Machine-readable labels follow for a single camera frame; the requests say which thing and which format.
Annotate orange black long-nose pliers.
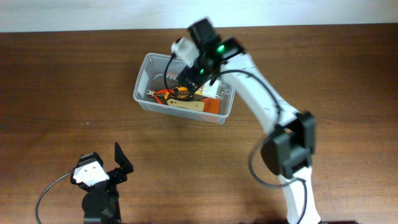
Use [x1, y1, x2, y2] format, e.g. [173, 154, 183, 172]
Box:
[164, 86, 194, 101]

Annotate clear box of coloured bits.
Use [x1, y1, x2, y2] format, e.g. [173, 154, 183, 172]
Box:
[195, 80, 230, 100]

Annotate clear plastic container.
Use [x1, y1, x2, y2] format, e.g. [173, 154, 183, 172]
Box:
[133, 53, 235, 124]

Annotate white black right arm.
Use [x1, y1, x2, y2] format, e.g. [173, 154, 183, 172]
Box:
[171, 18, 322, 223]

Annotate orange scraper wooden handle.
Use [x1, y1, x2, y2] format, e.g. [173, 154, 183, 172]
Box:
[167, 98, 221, 114]

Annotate black camera cable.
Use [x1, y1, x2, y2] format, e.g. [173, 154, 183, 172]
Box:
[35, 170, 75, 224]
[163, 52, 308, 224]

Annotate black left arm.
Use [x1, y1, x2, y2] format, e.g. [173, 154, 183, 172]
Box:
[70, 142, 134, 223]

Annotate black left camera cable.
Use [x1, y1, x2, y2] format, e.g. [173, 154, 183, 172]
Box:
[35, 170, 75, 224]

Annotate orange perforated strip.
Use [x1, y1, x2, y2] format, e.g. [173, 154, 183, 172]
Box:
[166, 72, 177, 80]

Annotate black right camera cable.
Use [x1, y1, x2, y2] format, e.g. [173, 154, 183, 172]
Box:
[163, 52, 308, 224]

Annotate red handled small pliers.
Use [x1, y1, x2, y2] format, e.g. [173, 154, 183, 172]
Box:
[145, 89, 176, 105]

